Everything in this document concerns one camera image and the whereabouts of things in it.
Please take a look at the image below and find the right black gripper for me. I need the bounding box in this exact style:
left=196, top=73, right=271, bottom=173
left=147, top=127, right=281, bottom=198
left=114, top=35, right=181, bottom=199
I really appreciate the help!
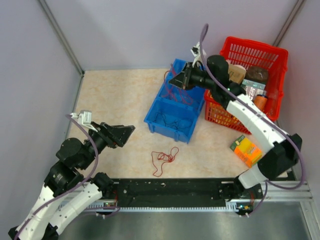
left=168, top=63, right=215, bottom=92

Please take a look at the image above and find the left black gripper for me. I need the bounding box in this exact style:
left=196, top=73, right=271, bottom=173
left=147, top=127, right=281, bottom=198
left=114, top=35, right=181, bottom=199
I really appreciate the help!
left=79, top=120, right=136, bottom=170

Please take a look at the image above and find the red wire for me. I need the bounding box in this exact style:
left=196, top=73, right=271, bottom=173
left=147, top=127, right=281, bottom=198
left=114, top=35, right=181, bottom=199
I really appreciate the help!
left=150, top=146, right=180, bottom=178
left=161, top=63, right=201, bottom=107

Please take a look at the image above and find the black thin wire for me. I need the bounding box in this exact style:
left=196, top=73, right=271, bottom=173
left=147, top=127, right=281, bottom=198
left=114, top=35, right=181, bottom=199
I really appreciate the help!
left=152, top=111, right=193, bottom=131

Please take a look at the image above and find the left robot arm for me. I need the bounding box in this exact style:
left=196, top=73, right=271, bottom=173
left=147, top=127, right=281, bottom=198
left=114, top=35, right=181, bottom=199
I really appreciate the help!
left=8, top=121, right=135, bottom=240

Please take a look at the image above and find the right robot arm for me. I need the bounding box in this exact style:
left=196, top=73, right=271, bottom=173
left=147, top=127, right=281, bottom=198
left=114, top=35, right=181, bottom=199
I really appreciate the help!
left=169, top=55, right=303, bottom=198

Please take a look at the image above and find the blue three-compartment bin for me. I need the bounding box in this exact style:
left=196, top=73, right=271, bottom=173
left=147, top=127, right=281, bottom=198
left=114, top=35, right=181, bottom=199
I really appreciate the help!
left=144, top=59, right=205, bottom=144

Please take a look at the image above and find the upper brown cardboard box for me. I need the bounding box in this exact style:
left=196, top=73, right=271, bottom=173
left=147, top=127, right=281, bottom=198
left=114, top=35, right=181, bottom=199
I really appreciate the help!
left=226, top=59, right=247, bottom=85

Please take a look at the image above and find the teal tissue pack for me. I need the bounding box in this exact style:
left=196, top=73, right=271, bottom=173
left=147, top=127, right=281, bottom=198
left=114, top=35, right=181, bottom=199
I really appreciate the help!
left=241, top=79, right=266, bottom=99

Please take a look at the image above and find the red plastic basket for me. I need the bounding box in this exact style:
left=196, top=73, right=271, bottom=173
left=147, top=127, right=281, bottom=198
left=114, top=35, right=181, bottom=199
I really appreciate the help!
left=204, top=36, right=289, bottom=134

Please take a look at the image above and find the dark brown round item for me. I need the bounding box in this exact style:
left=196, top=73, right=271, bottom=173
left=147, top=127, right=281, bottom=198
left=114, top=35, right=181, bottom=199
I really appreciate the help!
left=245, top=66, right=269, bottom=83

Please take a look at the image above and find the orange bottle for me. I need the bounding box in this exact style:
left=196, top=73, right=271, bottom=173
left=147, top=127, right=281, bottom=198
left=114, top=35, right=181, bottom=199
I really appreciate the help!
left=254, top=94, right=268, bottom=112

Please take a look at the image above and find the orange yellow sponge pack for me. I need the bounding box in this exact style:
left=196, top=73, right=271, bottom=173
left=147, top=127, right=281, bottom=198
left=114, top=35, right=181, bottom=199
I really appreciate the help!
left=229, top=135, right=263, bottom=168

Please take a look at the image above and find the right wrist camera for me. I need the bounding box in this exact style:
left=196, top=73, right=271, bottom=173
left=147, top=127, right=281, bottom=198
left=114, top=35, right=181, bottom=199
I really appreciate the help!
left=190, top=42, right=203, bottom=67

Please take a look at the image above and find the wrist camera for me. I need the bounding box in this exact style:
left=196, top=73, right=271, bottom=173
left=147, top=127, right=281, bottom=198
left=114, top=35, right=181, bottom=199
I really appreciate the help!
left=190, top=42, right=203, bottom=67
left=70, top=110, right=98, bottom=132

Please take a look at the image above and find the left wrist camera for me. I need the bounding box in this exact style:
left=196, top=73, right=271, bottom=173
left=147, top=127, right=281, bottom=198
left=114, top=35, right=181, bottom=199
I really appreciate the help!
left=70, top=110, right=98, bottom=132

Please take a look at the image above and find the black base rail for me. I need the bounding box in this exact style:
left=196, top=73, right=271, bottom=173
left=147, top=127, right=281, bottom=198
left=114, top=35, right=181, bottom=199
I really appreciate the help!
left=109, top=177, right=268, bottom=208

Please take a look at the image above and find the white cable duct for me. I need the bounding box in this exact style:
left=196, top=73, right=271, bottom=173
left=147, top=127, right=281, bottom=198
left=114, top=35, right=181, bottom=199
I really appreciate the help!
left=85, top=202, right=239, bottom=213

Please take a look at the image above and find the right aluminium corner post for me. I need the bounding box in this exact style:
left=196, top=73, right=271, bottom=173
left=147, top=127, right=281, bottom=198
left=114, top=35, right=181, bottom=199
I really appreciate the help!
left=272, top=0, right=306, bottom=47

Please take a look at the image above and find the aluminium corner post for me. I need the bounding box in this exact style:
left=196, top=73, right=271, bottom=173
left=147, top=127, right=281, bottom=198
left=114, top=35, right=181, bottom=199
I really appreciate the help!
left=272, top=0, right=306, bottom=47
left=37, top=0, right=85, bottom=78

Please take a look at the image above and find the left aluminium corner post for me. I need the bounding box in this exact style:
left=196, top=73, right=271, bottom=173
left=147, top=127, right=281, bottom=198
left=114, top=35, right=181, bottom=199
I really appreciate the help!
left=37, top=0, right=85, bottom=78

